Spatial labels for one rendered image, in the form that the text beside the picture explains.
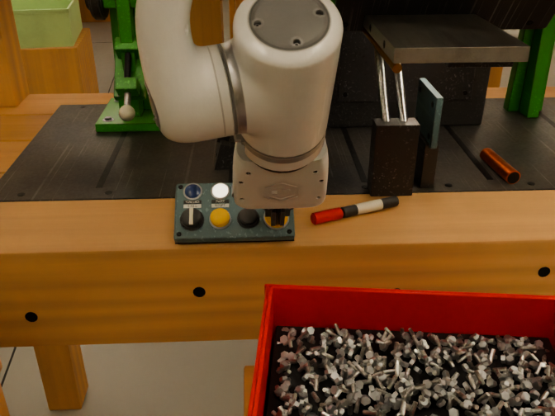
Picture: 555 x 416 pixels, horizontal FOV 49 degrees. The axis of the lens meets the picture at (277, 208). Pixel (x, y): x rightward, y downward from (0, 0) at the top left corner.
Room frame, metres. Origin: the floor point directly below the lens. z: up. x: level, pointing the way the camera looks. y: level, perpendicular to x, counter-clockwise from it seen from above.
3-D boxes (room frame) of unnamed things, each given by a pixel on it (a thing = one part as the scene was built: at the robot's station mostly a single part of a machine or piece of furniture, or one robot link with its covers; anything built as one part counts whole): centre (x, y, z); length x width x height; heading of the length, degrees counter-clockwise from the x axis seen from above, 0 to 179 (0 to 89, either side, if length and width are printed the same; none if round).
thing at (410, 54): (0.90, -0.20, 1.11); 0.39 x 0.16 x 0.03; 3
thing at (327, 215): (0.72, -0.11, 0.91); 0.13 x 0.02 x 0.02; 114
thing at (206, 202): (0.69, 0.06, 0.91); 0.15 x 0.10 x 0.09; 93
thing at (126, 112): (1.01, 0.26, 0.96); 0.06 x 0.03 x 0.06; 3
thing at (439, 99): (0.84, -0.22, 0.97); 0.10 x 0.02 x 0.14; 3
